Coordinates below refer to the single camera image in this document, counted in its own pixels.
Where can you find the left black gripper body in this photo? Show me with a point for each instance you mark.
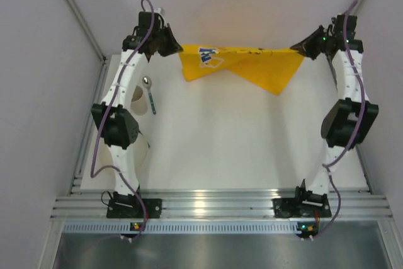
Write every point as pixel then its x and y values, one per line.
pixel 165 40

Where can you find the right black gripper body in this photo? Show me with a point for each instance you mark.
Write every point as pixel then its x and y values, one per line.
pixel 314 43

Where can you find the yellow printed cloth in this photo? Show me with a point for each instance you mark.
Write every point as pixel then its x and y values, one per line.
pixel 270 70

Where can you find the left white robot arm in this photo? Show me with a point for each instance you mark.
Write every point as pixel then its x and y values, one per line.
pixel 117 127

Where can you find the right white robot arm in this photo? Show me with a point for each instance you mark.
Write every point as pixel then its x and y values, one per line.
pixel 351 117

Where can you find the cream paper cup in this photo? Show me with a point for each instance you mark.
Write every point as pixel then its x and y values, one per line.
pixel 138 103

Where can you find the cream upturned bowl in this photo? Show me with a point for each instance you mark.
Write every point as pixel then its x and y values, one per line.
pixel 140 154

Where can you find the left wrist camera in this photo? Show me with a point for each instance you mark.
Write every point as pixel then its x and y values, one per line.
pixel 161 12

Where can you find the metal spoon green handle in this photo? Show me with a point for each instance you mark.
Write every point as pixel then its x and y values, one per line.
pixel 147 83

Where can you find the left aluminium corner post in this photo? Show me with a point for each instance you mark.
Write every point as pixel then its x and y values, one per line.
pixel 85 28

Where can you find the aluminium mounting rail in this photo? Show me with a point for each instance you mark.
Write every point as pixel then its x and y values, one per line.
pixel 219 204

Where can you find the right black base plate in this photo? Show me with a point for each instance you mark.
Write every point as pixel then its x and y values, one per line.
pixel 285 208

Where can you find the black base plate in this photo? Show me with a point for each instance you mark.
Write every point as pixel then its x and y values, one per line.
pixel 120 210
pixel 285 208

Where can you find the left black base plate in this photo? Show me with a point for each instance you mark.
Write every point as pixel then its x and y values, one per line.
pixel 120 210

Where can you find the slotted cable duct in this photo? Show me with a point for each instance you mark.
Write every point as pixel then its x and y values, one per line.
pixel 189 227

